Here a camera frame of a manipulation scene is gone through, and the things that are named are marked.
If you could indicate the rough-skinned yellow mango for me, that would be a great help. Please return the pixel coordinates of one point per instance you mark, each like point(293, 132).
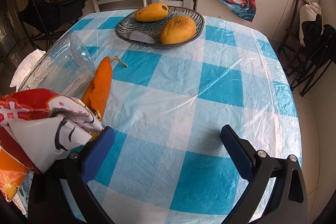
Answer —
point(178, 29)

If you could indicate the red white snack wrapper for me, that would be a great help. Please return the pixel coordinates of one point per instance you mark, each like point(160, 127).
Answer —
point(31, 103)

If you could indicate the ribbed glass plate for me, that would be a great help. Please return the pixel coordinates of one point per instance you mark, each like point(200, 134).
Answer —
point(131, 27)

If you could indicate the orange carrot with stem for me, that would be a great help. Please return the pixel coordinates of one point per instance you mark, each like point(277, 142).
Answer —
point(101, 82)

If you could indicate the blue white checkered tablecloth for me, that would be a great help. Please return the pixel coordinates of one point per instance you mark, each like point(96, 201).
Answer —
point(183, 82)

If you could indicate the white bag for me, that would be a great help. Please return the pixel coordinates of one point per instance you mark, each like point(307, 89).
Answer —
point(308, 14)

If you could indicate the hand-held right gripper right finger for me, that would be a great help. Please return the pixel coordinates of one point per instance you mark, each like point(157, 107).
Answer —
point(236, 153)

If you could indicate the white paper towel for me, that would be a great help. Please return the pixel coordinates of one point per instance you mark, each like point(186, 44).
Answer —
point(26, 66)

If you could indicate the yellow mango with dark spot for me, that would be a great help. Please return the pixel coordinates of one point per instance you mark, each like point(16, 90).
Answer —
point(149, 13)

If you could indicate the black folding camping chair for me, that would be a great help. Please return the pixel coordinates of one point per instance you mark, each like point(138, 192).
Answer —
point(65, 11)

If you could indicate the orange snack packet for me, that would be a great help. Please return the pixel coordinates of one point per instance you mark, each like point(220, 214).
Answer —
point(10, 176)

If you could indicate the clear plastic cup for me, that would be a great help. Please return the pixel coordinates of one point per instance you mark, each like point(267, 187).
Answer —
point(57, 66)

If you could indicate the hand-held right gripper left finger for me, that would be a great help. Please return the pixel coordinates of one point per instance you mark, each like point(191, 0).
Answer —
point(99, 153)

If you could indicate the folded black chair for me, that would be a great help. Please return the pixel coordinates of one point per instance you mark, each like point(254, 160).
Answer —
point(320, 37)

